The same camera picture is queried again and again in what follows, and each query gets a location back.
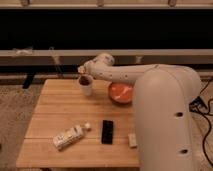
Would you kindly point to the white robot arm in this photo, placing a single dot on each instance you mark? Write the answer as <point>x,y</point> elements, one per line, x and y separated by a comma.
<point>161,97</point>

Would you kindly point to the black rectangular remote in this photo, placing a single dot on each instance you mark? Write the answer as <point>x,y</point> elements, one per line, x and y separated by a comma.
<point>107,132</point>

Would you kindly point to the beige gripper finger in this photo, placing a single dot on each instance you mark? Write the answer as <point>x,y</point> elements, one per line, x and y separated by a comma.
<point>81,70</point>

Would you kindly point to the wooden table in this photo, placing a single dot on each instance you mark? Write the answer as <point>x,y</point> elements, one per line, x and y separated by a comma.
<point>62,105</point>

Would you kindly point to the orange bowl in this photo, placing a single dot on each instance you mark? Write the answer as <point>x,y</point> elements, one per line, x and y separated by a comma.
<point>120,93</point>

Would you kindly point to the beige sponge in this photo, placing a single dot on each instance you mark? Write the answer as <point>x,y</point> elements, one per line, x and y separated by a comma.
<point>132,140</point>

